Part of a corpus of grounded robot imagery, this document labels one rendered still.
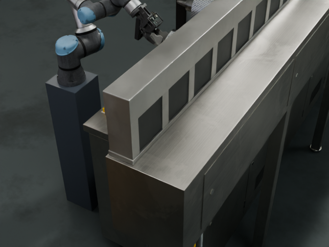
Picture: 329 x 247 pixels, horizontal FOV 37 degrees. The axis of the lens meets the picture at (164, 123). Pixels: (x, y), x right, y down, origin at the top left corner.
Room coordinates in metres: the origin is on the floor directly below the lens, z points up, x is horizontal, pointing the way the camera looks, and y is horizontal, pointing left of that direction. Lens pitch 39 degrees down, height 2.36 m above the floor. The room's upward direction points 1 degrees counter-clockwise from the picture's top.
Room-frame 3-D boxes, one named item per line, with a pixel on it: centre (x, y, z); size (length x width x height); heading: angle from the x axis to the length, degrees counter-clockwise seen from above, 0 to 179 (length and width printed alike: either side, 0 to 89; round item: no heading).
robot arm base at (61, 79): (2.22, 0.49, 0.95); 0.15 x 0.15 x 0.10
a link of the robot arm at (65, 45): (2.22, 0.49, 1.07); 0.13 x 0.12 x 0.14; 133
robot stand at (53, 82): (2.22, 0.49, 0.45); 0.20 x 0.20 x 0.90; 60
